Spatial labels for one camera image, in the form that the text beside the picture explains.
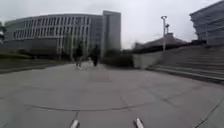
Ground robot's own part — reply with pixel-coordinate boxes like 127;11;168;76
69;119;80;128
134;117;145;128

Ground grey concrete paved plaza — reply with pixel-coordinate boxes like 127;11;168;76
0;60;224;128

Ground grey concrete wall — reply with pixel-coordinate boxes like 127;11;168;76
132;50;165;70

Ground lamp pole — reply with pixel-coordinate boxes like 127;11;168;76
160;15;170;53

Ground dark hedge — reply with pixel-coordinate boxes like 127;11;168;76
100;49;135;69

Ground tall grey glass building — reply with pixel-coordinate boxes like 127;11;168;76
2;9;123;60

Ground wide grey concrete stairs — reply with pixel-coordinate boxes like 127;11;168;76
145;43;224;84

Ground grass strip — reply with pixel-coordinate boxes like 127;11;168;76
0;53;72;72

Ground grey multi-storey block building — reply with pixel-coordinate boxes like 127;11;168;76
188;0;224;46

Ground person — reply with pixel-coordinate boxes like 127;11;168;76
74;41;84;71
90;44;101;68

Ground low dark building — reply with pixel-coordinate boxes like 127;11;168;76
132;32;191;54

